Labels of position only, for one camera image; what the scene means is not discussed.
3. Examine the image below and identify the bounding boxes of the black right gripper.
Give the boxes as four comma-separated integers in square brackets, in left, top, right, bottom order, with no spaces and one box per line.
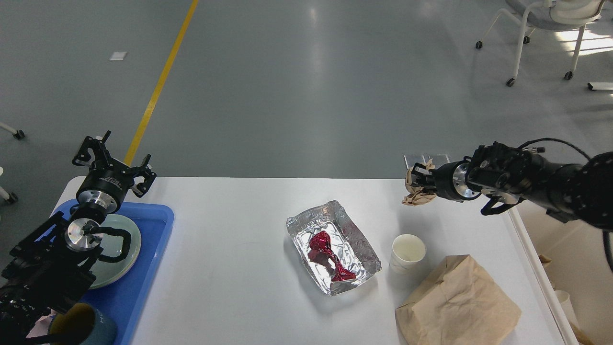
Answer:
[411,161,481,203]

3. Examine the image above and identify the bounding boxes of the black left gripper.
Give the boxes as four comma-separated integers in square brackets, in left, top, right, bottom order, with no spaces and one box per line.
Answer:
[72,131,156,214]

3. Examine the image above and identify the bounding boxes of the brown paper ball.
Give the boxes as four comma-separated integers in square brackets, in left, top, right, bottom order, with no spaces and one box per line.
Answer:
[401,168,436,206]

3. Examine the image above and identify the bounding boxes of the light green plate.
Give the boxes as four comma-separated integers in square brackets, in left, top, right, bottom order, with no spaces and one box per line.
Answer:
[89,214,142,290]

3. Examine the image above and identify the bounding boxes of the dark teal mug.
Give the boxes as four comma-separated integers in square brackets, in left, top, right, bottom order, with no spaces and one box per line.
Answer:
[48,302,117,345]

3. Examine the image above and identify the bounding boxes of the white paper cup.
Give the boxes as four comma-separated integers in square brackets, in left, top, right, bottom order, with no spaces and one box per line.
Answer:
[554,290,580,330]
[389,234,427,274]

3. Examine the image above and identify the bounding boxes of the pink mug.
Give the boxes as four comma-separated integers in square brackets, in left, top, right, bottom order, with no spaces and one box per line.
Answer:
[26,310,57,338]

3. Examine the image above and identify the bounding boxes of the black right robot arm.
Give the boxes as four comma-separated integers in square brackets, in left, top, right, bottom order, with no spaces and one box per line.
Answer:
[403,140,613,266]

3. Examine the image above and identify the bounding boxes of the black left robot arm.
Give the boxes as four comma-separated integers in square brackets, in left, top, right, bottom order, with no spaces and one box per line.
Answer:
[0,131,156,345]

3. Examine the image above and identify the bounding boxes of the grey floor plate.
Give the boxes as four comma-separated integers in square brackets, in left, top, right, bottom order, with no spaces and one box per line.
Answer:
[404,154,429,170]
[426,154,452,168]

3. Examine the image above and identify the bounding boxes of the aluminium foil tray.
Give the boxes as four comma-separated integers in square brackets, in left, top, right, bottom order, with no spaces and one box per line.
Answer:
[285,200,382,296]

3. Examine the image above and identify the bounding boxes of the red crumpled wrapper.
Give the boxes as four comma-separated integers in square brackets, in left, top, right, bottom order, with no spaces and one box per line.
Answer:
[308,231,356,282]

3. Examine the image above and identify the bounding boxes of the flat brown paper bag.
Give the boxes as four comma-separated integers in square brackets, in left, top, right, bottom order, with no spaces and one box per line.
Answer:
[396,254,522,345]

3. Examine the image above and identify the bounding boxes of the blue plastic tray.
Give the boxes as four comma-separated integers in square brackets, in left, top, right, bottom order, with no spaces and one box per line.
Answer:
[81,202,174,345]

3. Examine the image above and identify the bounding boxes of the white plastic bin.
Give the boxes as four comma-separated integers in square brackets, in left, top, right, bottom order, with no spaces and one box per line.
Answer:
[510,202,613,345]

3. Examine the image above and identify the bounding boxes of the white bar on floor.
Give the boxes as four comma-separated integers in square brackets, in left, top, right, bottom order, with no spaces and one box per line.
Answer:
[587,81,613,92]

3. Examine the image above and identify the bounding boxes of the white office chair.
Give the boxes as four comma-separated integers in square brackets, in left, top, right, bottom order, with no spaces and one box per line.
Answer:
[475,0,605,87]

